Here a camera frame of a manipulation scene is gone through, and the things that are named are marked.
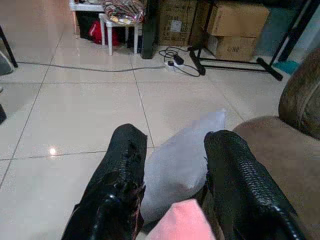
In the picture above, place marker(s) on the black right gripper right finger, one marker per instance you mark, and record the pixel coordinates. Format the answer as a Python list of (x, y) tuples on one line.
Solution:
[(240, 180)]

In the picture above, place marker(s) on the patterned folded cloth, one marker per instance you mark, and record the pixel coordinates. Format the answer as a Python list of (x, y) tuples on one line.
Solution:
[(123, 11)]

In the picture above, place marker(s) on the black chair leg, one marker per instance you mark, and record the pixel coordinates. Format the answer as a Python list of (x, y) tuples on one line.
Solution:
[(8, 47)]

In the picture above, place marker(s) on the pink cloth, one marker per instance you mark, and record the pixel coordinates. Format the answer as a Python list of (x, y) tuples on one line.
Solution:
[(182, 222)]

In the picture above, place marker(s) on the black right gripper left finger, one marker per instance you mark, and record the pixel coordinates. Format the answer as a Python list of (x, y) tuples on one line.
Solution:
[(120, 180)]

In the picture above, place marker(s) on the white power strip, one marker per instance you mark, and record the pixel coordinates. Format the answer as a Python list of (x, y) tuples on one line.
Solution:
[(172, 65)]

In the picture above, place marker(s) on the white pillow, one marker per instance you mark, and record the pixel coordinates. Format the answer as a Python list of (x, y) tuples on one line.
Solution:
[(175, 165)]

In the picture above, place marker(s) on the brown fabric sofa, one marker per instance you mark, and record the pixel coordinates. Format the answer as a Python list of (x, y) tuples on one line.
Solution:
[(295, 140)]

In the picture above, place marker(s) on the printed cardboard box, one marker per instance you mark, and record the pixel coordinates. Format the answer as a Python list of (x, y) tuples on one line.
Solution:
[(176, 22)]

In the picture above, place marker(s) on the black tower speaker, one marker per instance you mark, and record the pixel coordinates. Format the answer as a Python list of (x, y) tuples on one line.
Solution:
[(150, 30)]

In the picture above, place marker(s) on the black power adapter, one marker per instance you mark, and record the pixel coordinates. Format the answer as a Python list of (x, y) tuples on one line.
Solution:
[(178, 59)]

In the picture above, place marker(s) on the teal cloth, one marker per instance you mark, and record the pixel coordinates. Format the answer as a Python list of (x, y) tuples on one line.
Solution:
[(285, 66)]

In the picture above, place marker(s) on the white plastic stool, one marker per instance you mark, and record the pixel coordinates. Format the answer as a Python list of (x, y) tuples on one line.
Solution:
[(117, 30)]

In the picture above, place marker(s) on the large cardboard box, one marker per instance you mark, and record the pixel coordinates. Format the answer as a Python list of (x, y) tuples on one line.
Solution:
[(237, 18)]

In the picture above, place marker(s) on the small cardboard box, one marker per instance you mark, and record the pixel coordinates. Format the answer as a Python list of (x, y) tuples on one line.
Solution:
[(233, 48)]

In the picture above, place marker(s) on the white table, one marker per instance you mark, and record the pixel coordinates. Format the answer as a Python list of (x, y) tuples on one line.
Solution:
[(85, 6)]

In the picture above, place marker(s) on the red bag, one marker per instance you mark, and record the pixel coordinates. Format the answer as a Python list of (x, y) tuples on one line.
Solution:
[(96, 32)]

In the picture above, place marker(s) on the black metal stand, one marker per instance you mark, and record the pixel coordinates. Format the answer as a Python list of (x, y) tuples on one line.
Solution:
[(250, 63)]

